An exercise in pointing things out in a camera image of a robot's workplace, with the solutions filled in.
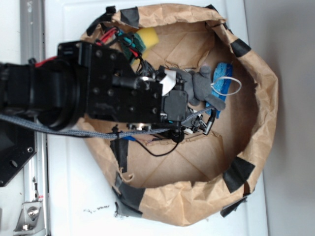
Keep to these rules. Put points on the metal corner bracket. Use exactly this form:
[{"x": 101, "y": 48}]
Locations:
[{"x": 31, "y": 220}]

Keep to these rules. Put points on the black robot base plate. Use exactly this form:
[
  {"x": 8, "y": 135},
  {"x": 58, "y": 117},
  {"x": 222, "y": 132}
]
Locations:
[{"x": 17, "y": 147}]

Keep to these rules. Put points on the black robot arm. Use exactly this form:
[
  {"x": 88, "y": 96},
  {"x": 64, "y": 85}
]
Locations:
[{"x": 46, "y": 91}]

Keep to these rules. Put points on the grey plush toy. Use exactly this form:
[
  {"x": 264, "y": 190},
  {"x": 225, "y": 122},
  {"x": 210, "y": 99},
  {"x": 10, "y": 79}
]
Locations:
[{"x": 198, "y": 87}]

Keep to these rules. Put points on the brown paper bag bin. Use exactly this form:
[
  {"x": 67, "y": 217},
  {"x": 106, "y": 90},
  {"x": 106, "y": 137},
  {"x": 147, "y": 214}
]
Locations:
[{"x": 183, "y": 184}]

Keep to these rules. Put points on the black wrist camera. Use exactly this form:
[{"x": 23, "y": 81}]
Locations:
[{"x": 174, "y": 105}]

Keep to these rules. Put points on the yellow green sponge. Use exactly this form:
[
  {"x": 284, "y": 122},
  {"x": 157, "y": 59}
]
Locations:
[{"x": 138, "y": 44}]

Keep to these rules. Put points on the aluminium rail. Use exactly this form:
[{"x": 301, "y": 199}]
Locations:
[{"x": 35, "y": 172}]

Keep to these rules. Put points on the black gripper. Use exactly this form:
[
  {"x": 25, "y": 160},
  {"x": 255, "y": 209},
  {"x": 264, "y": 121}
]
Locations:
[{"x": 110, "y": 88}]

